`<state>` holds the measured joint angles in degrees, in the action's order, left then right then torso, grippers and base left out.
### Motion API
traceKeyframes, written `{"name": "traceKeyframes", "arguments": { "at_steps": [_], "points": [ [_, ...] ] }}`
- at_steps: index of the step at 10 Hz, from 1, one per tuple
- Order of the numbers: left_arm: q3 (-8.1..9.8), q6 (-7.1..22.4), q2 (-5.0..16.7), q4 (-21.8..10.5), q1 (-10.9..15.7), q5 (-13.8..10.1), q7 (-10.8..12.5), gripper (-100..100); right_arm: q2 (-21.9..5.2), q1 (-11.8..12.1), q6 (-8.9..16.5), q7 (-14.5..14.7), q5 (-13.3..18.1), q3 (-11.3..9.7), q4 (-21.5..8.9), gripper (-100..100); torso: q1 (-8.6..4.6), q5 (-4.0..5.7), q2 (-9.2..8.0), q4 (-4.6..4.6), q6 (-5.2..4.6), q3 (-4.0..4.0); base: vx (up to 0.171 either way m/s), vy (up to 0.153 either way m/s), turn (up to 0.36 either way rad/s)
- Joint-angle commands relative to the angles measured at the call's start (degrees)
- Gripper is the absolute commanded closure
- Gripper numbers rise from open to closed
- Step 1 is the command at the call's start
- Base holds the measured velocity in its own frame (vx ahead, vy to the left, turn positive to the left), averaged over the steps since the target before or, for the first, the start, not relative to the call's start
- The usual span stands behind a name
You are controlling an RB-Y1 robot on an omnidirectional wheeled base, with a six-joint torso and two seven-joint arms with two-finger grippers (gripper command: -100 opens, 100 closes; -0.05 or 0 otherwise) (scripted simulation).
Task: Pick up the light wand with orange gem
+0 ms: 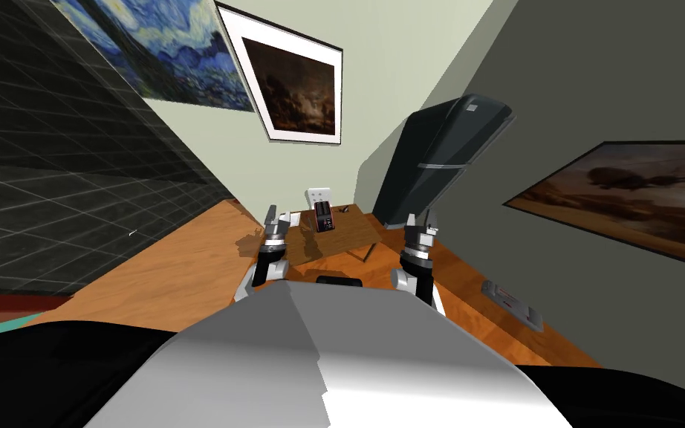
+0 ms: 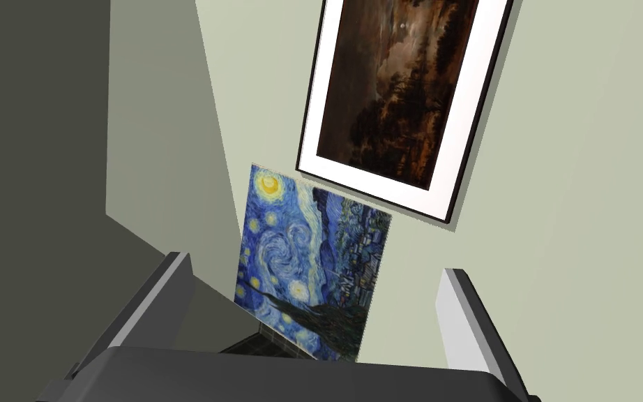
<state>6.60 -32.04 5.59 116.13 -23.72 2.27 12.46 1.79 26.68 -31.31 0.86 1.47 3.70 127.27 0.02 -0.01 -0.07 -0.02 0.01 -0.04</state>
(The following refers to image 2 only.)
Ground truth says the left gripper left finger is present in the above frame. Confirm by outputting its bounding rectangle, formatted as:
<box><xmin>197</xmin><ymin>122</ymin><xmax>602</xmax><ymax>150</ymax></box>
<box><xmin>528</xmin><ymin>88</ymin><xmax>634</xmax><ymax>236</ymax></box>
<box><xmin>78</xmin><ymin>251</ymin><xmax>196</xmax><ymax>374</ymax></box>

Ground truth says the blue starry night painting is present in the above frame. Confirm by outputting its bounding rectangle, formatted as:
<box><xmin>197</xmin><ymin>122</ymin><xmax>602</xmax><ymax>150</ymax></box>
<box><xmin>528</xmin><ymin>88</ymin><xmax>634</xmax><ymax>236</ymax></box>
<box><xmin>234</xmin><ymin>163</ymin><xmax>393</xmax><ymax>363</ymax></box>

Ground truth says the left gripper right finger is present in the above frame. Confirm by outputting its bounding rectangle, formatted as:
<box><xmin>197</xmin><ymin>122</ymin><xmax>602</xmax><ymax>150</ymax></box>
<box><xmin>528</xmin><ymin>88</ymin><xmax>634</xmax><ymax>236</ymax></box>
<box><xmin>435</xmin><ymin>267</ymin><xmax>530</xmax><ymax>400</ymax></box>

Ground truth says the dark landscape painting white mat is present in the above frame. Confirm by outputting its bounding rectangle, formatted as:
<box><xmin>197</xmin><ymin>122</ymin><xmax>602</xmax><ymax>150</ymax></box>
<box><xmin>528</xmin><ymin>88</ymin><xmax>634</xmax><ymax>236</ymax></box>
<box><xmin>296</xmin><ymin>0</ymin><xmax>515</xmax><ymax>224</ymax></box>

